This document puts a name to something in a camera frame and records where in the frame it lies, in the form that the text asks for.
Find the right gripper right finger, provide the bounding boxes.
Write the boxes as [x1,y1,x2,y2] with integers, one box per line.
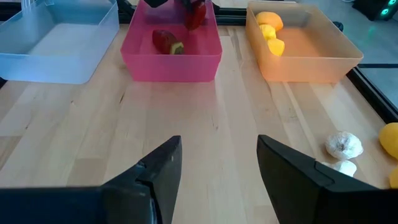
[257,134,379,224]

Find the yellow lemon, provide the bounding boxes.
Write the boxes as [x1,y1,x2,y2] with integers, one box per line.
[267,37,286,57]
[377,122,398,160]
[388,166,398,190]
[259,24,277,40]

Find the pink plastic basket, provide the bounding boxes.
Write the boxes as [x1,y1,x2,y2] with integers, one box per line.
[120,0,223,83]

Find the orange-yellow lemon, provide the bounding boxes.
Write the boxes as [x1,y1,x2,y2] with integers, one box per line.
[255,11,284,32]

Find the white garlic bulb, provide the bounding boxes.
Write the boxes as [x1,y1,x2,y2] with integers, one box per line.
[322,159,358,178]
[325,130,364,161]

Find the clear plastic basket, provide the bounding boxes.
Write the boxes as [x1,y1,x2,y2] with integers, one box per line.
[0,0,121,85]

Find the black computer green lights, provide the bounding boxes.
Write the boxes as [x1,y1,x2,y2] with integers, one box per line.
[353,0,398,22]

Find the red pepper green stem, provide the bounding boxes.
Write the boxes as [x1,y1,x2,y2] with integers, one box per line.
[183,0,208,31]
[151,29,185,56]

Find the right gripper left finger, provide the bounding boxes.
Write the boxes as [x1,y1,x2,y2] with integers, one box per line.
[102,135,183,224]

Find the orange plastic basket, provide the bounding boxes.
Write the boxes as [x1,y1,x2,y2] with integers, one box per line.
[245,1,364,84]

